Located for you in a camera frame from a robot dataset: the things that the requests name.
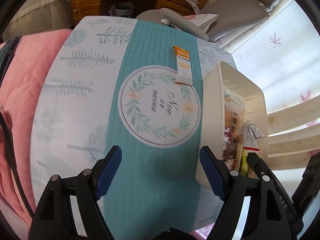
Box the green yellow snack bar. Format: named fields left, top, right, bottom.
left=240, top=148, right=249, bottom=177

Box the white red snack pouch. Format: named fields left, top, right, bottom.
left=242, top=120, right=264, bottom=152

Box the cream plastic storage bin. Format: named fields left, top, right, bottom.
left=195, top=61, right=269, bottom=190

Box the orange white oats bar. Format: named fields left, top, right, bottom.
left=173, top=46, right=193, bottom=86

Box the yellow puff balls snack pack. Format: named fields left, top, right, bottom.
left=223, top=96, right=244, bottom=160

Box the teal white tablecloth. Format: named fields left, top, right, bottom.
left=30, top=16, right=234, bottom=239

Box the pink quilt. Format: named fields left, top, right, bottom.
left=1, top=29, right=72, bottom=209

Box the white floral curtain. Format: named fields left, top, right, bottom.
left=204, top=0, right=320, bottom=240

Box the white paper bag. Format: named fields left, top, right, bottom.
left=184, top=14, right=219, bottom=32

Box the grey office chair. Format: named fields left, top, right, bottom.
left=137, top=0, right=280, bottom=42

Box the black trash bin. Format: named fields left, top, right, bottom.
left=108, top=2, right=135, bottom=18

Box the black cable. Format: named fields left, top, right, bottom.
left=0, top=36, right=34, bottom=218

